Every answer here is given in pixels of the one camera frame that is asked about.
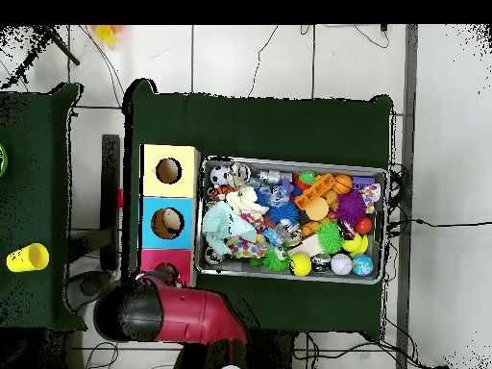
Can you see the green round object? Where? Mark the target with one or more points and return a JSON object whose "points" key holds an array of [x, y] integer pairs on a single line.
{"points": [[2, 159]]}

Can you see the mint green cloth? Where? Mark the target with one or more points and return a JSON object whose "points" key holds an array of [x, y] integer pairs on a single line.
{"points": [[221, 226]]}

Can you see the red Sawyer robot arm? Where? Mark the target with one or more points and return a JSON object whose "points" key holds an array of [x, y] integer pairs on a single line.
{"points": [[192, 315]]}

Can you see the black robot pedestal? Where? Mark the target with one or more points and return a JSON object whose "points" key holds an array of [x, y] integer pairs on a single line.
{"points": [[273, 353]]}

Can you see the shallow metal mesh bin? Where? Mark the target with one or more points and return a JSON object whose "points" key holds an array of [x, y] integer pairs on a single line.
{"points": [[250, 273]]}

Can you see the blue globe ball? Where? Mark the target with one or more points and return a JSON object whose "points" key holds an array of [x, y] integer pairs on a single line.
{"points": [[363, 265]]}

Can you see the orange striped tiger plush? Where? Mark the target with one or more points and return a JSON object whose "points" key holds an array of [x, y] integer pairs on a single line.
{"points": [[222, 191]]}

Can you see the colourful polka-dot cloth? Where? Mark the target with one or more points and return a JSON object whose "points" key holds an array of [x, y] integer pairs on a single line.
{"points": [[246, 248]]}

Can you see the black rod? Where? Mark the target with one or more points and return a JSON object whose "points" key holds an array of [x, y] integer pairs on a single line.
{"points": [[61, 45]]}

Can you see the dark green table cloth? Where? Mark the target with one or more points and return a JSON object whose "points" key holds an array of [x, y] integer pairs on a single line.
{"points": [[261, 123], [30, 173]]}

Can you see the yellow plastic cup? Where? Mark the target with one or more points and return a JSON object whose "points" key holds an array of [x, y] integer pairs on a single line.
{"points": [[104, 35], [27, 257]]}

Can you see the white baseball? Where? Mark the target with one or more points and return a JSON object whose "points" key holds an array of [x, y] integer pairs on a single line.
{"points": [[341, 264]]}

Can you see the black and white soccer ball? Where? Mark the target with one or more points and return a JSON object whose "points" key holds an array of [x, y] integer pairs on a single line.
{"points": [[219, 175]]}

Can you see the green tentacle puffer ball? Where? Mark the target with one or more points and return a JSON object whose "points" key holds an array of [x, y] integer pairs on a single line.
{"points": [[329, 237]]}

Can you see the yellow smiley ball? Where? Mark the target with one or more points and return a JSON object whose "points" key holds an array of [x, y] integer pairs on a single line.
{"points": [[300, 265]]}

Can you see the orange basketball toy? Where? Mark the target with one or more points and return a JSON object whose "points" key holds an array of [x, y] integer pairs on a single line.
{"points": [[341, 184]]}

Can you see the cream white cloth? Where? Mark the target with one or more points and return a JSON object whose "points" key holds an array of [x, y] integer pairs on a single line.
{"points": [[246, 200]]}

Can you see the purple spiky ball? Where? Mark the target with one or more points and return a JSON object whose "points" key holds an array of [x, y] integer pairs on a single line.
{"points": [[349, 207]]}

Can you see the wooden box with three holes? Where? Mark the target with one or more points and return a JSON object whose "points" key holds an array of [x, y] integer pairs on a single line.
{"points": [[152, 184]]}

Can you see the black flat panel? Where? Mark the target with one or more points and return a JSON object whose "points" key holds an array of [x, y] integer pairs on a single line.
{"points": [[110, 200]]}

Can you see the orange plastic building block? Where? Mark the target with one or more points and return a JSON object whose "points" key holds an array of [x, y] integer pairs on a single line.
{"points": [[313, 190]]}

